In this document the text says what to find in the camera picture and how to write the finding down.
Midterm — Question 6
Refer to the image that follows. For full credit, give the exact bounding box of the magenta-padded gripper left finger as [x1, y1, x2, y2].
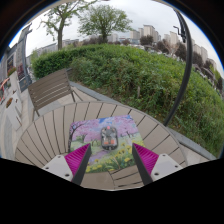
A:
[42, 143, 92, 186]

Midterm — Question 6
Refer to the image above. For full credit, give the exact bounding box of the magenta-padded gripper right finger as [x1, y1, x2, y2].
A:
[131, 143, 184, 186]

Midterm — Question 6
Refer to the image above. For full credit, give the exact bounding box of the grey computer mouse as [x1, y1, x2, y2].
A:
[100, 125, 119, 151]

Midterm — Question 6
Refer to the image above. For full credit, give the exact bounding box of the flower print mouse pad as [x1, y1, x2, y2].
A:
[68, 115, 146, 174]

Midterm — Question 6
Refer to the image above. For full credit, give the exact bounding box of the grey slatted outdoor chair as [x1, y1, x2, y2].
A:
[27, 68, 83, 123]

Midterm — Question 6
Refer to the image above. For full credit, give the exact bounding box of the white planter box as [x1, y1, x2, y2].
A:
[4, 96, 24, 131]

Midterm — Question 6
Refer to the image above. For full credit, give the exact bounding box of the green hedge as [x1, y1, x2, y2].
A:
[31, 43, 224, 158]

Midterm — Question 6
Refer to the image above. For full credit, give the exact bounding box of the dark curved umbrella pole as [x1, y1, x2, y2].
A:
[162, 9, 194, 128]

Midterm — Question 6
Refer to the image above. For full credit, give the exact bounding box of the tall grey sign pillar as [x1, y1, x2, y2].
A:
[14, 22, 33, 93]

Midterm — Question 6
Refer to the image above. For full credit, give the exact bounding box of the bare-trunked slender tree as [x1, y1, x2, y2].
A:
[38, 0, 98, 51]

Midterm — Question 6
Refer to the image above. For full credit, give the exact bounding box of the round leafy tree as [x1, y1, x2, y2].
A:
[77, 3, 133, 44]

